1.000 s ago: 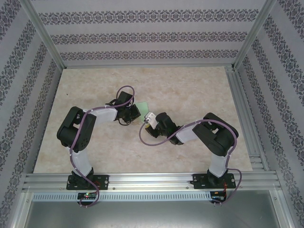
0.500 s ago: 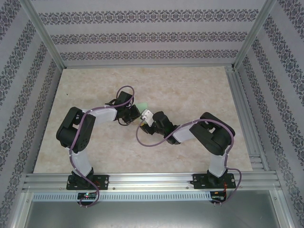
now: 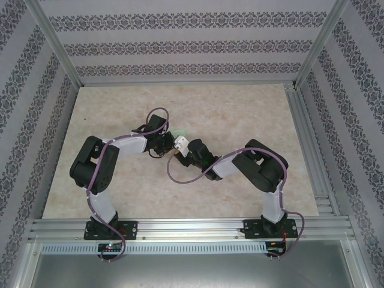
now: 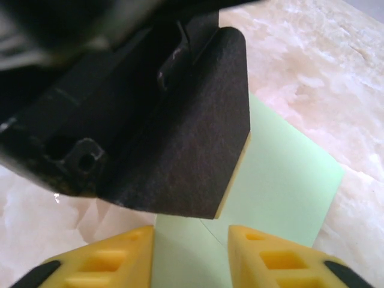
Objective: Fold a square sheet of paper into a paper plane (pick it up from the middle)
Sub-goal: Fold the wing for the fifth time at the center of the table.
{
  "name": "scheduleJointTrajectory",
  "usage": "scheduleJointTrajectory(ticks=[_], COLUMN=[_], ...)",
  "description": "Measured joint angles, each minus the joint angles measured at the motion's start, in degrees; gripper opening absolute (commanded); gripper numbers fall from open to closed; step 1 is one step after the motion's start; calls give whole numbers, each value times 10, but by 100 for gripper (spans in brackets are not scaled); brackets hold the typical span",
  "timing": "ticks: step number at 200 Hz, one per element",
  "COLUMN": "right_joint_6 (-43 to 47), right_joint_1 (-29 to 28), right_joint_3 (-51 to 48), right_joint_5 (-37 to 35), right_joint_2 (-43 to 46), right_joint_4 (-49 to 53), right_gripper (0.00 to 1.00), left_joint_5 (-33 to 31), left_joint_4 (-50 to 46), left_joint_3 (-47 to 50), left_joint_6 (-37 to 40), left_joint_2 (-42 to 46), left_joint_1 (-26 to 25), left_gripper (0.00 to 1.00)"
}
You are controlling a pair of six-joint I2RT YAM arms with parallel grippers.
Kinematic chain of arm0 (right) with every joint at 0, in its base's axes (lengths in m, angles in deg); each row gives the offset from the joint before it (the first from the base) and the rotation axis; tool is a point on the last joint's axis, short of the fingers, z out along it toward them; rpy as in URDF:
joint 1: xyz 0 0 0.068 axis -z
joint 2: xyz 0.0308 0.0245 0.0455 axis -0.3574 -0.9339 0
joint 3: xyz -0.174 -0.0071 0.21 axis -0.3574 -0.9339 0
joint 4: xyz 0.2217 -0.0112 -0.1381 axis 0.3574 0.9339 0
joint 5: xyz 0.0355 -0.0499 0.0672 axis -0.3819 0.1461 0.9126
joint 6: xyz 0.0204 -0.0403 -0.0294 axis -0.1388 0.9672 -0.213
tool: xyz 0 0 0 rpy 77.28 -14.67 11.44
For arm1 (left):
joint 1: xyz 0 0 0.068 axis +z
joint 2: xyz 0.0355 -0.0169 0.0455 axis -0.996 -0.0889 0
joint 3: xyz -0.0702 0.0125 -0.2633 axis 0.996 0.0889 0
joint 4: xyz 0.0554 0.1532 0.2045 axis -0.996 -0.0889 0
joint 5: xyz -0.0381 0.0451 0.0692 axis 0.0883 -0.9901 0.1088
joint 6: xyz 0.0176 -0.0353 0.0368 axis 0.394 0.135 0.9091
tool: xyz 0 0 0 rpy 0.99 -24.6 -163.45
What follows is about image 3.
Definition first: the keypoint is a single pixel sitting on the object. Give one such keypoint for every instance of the green paper sheet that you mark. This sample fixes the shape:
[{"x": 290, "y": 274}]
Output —
[{"x": 180, "y": 132}]

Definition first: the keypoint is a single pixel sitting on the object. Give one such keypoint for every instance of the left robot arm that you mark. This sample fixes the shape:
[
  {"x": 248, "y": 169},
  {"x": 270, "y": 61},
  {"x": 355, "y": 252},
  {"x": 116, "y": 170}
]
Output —
[{"x": 129, "y": 145}]

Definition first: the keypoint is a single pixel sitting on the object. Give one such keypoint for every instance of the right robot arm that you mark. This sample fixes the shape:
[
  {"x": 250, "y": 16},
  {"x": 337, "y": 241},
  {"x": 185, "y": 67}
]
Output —
[{"x": 264, "y": 171}]

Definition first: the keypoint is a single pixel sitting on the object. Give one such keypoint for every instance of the grey sheet metal panel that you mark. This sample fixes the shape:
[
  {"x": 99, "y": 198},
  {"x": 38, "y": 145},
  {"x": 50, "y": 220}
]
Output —
[{"x": 192, "y": 273}]

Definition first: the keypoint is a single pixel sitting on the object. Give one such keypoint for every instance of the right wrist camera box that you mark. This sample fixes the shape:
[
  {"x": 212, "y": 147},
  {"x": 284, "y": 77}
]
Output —
[{"x": 181, "y": 144}]

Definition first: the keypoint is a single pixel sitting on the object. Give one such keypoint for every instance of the aluminium mounting rail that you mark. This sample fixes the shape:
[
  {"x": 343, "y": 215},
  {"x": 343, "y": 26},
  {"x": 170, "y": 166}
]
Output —
[{"x": 192, "y": 229}]

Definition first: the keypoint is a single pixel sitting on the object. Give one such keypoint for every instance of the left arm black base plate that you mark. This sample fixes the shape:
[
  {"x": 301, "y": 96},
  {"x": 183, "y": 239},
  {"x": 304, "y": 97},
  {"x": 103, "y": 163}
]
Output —
[{"x": 129, "y": 229}]

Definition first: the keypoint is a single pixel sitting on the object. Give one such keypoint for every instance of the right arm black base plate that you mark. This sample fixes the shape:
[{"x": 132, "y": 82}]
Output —
[{"x": 250, "y": 229}]

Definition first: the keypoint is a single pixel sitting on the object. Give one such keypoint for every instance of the aluminium side rail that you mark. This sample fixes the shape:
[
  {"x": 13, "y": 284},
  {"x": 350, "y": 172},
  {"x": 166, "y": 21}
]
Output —
[{"x": 300, "y": 120}]

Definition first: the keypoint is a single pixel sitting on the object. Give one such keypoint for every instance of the aluminium frame post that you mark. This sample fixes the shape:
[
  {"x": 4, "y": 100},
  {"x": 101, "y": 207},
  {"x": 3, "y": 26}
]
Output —
[
  {"x": 56, "y": 42},
  {"x": 321, "y": 42}
]

